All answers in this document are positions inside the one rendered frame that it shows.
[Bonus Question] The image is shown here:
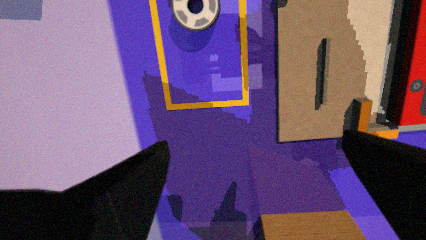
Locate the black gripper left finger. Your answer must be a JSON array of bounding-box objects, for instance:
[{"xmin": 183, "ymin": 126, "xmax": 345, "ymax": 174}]
[{"xmin": 0, "ymin": 141, "xmax": 170, "ymax": 240}]

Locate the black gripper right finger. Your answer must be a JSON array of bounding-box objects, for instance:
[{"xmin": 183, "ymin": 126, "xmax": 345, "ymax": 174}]
[{"xmin": 342, "ymin": 129, "xmax": 426, "ymax": 240}]

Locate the yellow rectangular outline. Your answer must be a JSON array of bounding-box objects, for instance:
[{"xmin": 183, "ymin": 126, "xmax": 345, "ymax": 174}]
[{"xmin": 149, "ymin": 0, "xmax": 249, "ymax": 110}]

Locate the black and beige wheel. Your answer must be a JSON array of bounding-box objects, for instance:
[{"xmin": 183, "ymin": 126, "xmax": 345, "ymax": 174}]
[{"xmin": 171, "ymin": 0, "xmax": 221, "ymax": 32}]

